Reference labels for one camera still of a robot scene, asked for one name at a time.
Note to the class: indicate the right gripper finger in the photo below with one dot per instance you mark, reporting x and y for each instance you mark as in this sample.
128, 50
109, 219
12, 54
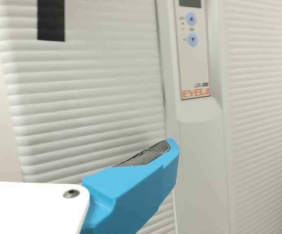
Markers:
131, 185

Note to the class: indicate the incubator door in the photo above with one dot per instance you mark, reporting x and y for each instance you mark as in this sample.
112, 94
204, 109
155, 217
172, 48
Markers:
94, 97

